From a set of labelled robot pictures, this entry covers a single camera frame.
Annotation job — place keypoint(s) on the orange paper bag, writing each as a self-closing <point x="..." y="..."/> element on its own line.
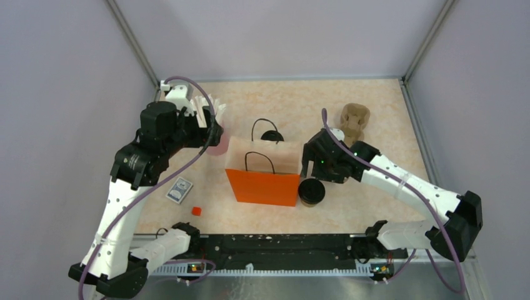
<point x="264" y="172"/>

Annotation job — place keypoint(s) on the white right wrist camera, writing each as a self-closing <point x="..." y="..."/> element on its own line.
<point x="336" y="134"/>

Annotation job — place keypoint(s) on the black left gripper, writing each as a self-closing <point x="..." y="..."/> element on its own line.
<point x="201" y="134"/>

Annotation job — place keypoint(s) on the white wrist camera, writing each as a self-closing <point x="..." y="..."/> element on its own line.
<point x="336" y="134"/>
<point x="179" y="95"/>

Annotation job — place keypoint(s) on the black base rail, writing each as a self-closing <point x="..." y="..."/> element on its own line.
<point x="298" y="252"/>

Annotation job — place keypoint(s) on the blue playing card box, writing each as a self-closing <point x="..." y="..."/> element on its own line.
<point x="179" y="190"/>

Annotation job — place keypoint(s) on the brown paper coffee cup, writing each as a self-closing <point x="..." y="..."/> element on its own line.
<point x="310" y="203"/>

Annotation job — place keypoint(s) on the black lid stack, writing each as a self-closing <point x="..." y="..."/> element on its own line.
<point x="272" y="135"/>

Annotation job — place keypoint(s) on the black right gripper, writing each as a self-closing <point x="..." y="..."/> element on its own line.
<point x="310" y="155"/>

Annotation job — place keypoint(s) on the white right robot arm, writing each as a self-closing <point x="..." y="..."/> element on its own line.
<point x="452" y="221"/>

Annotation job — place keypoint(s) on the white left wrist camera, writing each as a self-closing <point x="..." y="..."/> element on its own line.
<point x="179" y="95"/>

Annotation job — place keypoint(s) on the pink straw holder cup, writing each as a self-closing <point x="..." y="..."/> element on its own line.
<point x="223" y="145"/>

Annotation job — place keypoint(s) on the small red cube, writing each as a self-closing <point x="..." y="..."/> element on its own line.
<point x="196" y="211"/>

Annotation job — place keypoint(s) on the cardboard cup carrier stack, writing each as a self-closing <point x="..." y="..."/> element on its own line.
<point x="354" y="119"/>

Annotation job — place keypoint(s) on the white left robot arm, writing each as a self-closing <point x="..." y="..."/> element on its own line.
<point x="111" y="266"/>

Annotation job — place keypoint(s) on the black coffee cup lid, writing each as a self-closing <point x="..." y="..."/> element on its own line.
<point x="311" y="189"/>

